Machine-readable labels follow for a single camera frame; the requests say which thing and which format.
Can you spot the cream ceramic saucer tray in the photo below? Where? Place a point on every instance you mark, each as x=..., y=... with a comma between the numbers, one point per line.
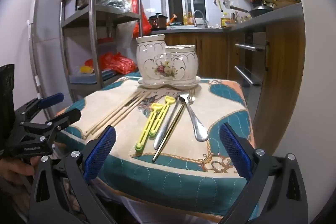
x=147, y=83

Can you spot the steel kitchen faucet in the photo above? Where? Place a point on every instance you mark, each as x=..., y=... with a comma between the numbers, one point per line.
x=202, y=14

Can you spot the red box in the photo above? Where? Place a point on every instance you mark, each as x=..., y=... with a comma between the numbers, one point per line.
x=105, y=40

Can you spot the slim silver metal spoon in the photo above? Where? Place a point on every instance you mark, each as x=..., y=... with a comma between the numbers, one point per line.
x=161, y=137

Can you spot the cream floral ceramic utensil holder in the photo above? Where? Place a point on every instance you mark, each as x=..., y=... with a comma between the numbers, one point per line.
x=157, y=56

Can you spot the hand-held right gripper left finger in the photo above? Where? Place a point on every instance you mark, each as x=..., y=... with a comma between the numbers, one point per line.
x=101, y=153

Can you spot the wooden chopstick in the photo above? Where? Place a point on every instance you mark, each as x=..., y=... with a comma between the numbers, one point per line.
x=127, y=110
x=120, y=114
x=112, y=112
x=116, y=113

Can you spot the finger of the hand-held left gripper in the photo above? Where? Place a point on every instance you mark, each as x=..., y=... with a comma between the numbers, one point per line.
x=71, y=115
x=53, y=99

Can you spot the yellow label oil bottle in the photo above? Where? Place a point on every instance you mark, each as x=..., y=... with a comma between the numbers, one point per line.
x=225, y=22

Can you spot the blue grey box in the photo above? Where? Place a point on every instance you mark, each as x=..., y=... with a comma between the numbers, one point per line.
x=89, y=78

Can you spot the small silver metal fork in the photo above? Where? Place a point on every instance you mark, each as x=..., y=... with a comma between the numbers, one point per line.
x=192, y=99

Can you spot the printed quilted table cover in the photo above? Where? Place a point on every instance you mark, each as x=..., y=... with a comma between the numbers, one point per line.
x=183, y=161

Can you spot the stainless steel shelf rack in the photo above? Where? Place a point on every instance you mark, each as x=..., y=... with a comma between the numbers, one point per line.
x=93, y=29

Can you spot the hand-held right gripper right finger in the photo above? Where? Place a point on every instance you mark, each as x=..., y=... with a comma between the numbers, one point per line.
x=235, y=153

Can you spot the brown frying pan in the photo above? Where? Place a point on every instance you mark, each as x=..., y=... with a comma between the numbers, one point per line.
x=286, y=1

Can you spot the clear crumpled plastic bag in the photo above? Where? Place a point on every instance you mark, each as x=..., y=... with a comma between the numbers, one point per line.
x=115, y=1

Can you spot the large red plastic bag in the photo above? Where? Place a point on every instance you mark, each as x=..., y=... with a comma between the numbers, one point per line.
x=118, y=62

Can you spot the black wok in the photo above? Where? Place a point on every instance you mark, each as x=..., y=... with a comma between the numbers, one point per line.
x=260, y=12

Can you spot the yellow plastic utensil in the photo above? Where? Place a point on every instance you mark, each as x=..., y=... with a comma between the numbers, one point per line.
x=162, y=115
x=147, y=129

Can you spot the orange package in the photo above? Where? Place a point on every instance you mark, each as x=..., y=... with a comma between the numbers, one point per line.
x=173, y=19

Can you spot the wooden base cabinet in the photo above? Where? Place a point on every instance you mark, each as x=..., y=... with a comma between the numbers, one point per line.
x=210, y=50

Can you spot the black gold metal chopstick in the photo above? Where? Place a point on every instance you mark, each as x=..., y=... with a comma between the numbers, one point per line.
x=168, y=134

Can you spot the large silver metal spoon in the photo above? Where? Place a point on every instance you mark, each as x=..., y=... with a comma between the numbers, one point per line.
x=200, y=132

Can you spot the white plastic bag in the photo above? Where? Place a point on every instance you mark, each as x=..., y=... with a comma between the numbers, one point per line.
x=126, y=37

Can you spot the hanging red plastic bag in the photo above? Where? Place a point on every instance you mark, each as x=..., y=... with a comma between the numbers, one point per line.
x=141, y=22

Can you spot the yellow liquid bottle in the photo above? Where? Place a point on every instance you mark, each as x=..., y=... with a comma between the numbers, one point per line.
x=188, y=19

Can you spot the person's left hand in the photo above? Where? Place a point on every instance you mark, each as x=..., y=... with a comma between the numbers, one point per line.
x=15, y=169

